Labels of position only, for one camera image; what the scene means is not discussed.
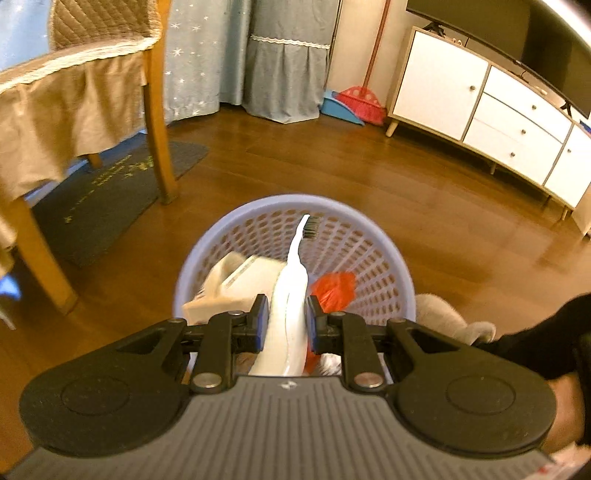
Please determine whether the white tissue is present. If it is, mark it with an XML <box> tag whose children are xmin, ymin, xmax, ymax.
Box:
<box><xmin>317</xmin><ymin>353</ymin><xmax>342</xmax><ymax>376</ymax></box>

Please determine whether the beige tissue box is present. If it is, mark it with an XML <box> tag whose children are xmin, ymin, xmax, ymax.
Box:
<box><xmin>181</xmin><ymin>252</ymin><xmax>287</xmax><ymax>325</ymax></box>

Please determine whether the tan chair cover cloth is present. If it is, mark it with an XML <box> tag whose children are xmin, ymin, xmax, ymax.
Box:
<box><xmin>1</xmin><ymin>1</ymin><xmax>164</xmax><ymax>275</ymax></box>

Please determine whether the wooden chair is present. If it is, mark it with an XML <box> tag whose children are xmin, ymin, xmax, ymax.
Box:
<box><xmin>0</xmin><ymin>0</ymin><xmax>181</xmax><ymax>317</ymax></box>

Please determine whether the lavender plastic waste basket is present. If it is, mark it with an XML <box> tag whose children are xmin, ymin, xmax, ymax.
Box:
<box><xmin>172</xmin><ymin>193</ymin><xmax>417</xmax><ymax>384</ymax></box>

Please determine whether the white wooden cabinet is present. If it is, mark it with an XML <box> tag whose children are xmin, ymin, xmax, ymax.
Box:
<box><xmin>386</xmin><ymin>27</ymin><xmax>590</xmax><ymax>235</ymax></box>

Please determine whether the red broom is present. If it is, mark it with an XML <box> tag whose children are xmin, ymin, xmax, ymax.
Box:
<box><xmin>335</xmin><ymin>0</ymin><xmax>391</xmax><ymax>127</ymax></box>

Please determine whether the dark door mat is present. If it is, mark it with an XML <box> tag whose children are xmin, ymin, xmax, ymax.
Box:
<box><xmin>31</xmin><ymin>138</ymin><xmax>211</xmax><ymax>269</ymax></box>

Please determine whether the person's right hand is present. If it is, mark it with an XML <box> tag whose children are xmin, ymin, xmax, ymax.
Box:
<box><xmin>543</xmin><ymin>373</ymin><xmax>585</xmax><ymax>454</ymax></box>

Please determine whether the grey fuzzy slipper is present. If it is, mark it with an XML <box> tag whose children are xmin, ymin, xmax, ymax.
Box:
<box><xmin>416</xmin><ymin>294</ymin><xmax>496</xmax><ymax>345</ymax></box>

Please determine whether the blue dustpan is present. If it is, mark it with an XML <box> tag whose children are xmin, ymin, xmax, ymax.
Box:
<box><xmin>321</xmin><ymin>90</ymin><xmax>365</xmax><ymax>126</ymax></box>

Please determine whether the black television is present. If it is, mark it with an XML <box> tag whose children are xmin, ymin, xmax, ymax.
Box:
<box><xmin>407</xmin><ymin>0</ymin><xmax>590</xmax><ymax>117</ymax></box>

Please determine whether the white toothbrush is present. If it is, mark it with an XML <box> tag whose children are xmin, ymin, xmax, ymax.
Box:
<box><xmin>249</xmin><ymin>214</ymin><xmax>318</xmax><ymax>377</ymax></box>

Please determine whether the red plastic bag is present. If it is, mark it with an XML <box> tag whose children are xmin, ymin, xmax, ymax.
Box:
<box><xmin>304</xmin><ymin>272</ymin><xmax>356</xmax><ymax>376</ymax></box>

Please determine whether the grey curtain with lace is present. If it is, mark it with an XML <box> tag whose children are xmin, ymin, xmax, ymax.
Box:
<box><xmin>242</xmin><ymin>0</ymin><xmax>339</xmax><ymax>124</ymax></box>

